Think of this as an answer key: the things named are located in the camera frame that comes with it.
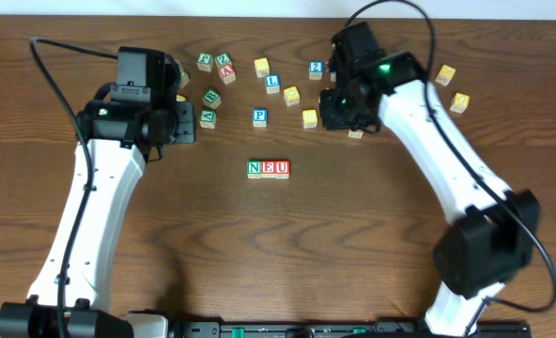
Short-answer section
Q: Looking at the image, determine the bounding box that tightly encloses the green B block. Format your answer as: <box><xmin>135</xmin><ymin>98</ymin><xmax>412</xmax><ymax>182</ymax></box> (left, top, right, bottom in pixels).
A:
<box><xmin>202</xmin><ymin>88</ymin><xmax>222</xmax><ymax>110</ymax></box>

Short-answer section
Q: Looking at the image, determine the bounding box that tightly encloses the green N block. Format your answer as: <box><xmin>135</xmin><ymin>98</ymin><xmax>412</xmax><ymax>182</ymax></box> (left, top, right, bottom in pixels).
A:
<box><xmin>247</xmin><ymin>161</ymin><xmax>262</xmax><ymax>179</ymax></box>

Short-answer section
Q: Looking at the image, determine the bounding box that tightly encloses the yellow G block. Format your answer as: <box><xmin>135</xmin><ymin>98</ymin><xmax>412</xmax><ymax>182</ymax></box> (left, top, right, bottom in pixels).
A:
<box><xmin>450</xmin><ymin>93</ymin><xmax>470</xmax><ymax>114</ymax></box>

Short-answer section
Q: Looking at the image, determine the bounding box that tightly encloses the green Z block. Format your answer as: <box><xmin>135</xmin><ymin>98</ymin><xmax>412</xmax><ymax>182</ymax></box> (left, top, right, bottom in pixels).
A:
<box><xmin>214</xmin><ymin>53</ymin><xmax>232</xmax><ymax>68</ymax></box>

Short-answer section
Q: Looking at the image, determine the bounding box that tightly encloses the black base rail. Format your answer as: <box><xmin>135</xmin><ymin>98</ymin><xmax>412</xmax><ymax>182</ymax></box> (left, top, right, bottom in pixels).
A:
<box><xmin>127</xmin><ymin>312</ymin><xmax>533</xmax><ymax>338</ymax></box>

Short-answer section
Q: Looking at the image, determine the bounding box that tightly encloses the blue 2 block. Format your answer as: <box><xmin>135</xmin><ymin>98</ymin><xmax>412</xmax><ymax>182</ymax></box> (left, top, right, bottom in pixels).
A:
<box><xmin>309</xmin><ymin>61</ymin><xmax>324</xmax><ymax>81</ymax></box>

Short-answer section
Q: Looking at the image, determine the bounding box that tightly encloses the yellow S block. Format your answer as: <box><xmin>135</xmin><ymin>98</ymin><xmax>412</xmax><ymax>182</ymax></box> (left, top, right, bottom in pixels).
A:
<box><xmin>301</xmin><ymin>109</ymin><xmax>318</xmax><ymax>129</ymax></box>

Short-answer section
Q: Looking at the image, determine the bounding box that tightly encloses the green 7 block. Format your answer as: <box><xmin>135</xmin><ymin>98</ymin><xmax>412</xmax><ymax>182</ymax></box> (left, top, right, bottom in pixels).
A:
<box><xmin>179</xmin><ymin>69</ymin><xmax>190</xmax><ymax>89</ymax></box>

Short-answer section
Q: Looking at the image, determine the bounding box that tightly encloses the yellow top block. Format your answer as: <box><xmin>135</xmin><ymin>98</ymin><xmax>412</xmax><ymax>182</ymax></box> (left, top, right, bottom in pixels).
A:
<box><xmin>254</xmin><ymin>57</ymin><xmax>270</xmax><ymax>78</ymax></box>

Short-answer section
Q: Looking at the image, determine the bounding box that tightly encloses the red I block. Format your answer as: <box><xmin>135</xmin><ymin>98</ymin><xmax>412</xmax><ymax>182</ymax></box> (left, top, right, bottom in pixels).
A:
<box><xmin>347</xmin><ymin>130</ymin><xmax>363</xmax><ymax>139</ymax></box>

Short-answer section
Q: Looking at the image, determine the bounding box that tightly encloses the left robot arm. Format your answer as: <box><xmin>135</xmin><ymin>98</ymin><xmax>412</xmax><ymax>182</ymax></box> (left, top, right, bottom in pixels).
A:
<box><xmin>0</xmin><ymin>47</ymin><xmax>195</xmax><ymax>337</ymax></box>

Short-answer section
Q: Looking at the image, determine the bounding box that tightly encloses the yellow block far right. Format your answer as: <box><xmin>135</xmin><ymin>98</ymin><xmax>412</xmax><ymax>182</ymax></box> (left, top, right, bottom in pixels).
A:
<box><xmin>435</xmin><ymin>65</ymin><xmax>456</xmax><ymax>86</ymax></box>

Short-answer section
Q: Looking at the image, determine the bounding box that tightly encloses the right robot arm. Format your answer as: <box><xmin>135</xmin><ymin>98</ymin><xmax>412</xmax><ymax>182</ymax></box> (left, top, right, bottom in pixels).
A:
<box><xmin>318</xmin><ymin>23</ymin><xmax>540</xmax><ymax>337</ymax></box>

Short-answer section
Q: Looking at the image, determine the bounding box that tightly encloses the red E block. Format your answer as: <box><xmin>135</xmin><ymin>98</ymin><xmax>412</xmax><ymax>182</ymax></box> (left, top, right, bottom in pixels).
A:
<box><xmin>260</xmin><ymin>161</ymin><xmax>276</xmax><ymax>178</ymax></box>

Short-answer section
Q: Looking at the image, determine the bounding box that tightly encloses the green F block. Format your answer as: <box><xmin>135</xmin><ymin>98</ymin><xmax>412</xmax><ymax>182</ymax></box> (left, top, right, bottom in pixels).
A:
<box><xmin>196</xmin><ymin>53</ymin><xmax>213</xmax><ymax>72</ymax></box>

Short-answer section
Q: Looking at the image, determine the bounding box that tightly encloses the green V block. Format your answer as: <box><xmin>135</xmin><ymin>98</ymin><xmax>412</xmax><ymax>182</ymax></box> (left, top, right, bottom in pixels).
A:
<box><xmin>199</xmin><ymin>109</ymin><xmax>217</xmax><ymax>129</ymax></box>

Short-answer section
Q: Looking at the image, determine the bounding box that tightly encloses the red A block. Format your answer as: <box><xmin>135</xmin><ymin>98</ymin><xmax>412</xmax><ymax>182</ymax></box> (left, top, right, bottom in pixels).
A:
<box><xmin>218</xmin><ymin>64</ymin><xmax>237</xmax><ymax>85</ymax></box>

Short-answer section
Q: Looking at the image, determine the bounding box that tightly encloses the blue P block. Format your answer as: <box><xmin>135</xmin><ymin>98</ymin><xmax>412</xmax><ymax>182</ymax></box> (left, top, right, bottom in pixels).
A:
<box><xmin>252</xmin><ymin>108</ymin><xmax>268</xmax><ymax>128</ymax></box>

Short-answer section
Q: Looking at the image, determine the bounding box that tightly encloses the red U block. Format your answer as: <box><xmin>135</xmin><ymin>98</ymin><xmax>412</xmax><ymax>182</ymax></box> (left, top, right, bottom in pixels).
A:
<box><xmin>274</xmin><ymin>161</ymin><xmax>290</xmax><ymax>179</ymax></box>

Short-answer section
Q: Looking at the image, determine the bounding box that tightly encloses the yellow block centre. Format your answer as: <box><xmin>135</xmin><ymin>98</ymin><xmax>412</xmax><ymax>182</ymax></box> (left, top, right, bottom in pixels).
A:
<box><xmin>283</xmin><ymin>85</ymin><xmax>301</xmax><ymax>106</ymax></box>

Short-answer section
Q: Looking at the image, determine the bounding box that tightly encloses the blue L block centre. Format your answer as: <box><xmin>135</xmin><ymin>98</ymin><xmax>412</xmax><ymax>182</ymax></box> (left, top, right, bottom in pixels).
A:
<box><xmin>264</xmin><ymin>74</ymin><xmax>281</xmax><ymax>94</ymax></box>

